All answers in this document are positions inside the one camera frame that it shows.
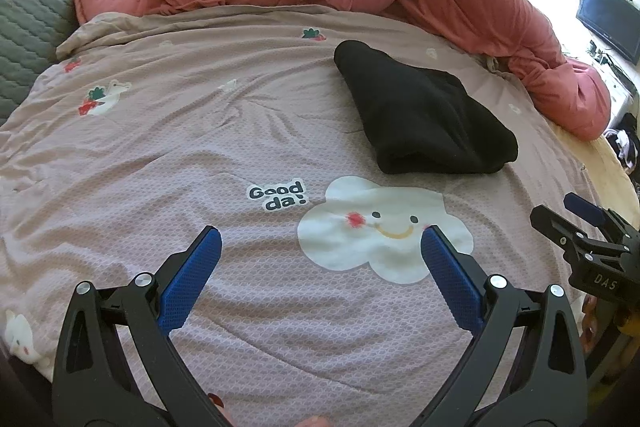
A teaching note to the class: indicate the person's right hand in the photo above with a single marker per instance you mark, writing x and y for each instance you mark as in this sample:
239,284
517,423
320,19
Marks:
590,322

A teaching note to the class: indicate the lilac printed blanket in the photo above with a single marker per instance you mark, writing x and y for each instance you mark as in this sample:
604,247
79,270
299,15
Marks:
150,157

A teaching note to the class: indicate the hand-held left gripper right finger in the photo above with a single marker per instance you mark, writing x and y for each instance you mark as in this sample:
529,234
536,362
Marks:
452,279

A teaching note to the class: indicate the person's left hand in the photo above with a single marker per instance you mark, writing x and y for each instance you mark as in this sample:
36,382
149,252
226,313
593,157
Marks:
320,422

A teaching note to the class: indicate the black sweater with orange cuffs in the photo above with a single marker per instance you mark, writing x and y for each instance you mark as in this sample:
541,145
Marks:
415,117

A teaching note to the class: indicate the white cabinet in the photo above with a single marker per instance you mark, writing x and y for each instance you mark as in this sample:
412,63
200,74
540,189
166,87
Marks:
620,82

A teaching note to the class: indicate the cream bed sheet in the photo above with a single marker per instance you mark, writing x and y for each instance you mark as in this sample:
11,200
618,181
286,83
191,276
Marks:
600,167

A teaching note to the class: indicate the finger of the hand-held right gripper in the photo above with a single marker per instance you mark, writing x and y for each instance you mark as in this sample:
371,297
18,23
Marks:
587,209
552,227

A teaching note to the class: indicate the pile of dark clothes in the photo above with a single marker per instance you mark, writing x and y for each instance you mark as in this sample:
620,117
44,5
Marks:
625,142

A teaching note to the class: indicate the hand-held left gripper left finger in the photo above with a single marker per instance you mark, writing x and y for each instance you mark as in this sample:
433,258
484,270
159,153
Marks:
192,279

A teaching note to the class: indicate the black monitor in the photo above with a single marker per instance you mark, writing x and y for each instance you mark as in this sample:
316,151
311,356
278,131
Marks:
610,19

